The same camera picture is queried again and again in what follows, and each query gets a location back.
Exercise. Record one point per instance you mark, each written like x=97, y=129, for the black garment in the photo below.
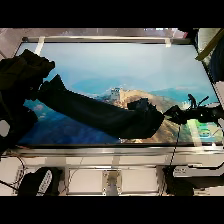
x=23, y=115

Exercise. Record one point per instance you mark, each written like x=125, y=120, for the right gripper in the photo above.
x=175, y=114

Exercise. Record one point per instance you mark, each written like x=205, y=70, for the dark green garment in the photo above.
x=20, y=68

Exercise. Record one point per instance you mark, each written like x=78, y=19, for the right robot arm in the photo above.
x=208, y=113

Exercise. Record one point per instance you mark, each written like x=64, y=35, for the dark blue pants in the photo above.
x=100, y=115

